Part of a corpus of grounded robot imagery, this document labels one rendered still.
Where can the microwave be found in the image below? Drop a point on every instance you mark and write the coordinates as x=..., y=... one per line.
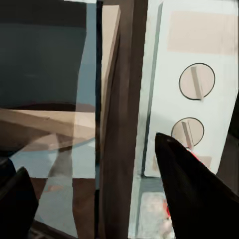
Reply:
x=106, y=76

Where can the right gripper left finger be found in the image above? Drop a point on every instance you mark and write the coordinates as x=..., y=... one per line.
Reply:
x=23, y=179

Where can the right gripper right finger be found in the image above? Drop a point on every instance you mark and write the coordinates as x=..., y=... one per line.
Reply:
x=200, y=204

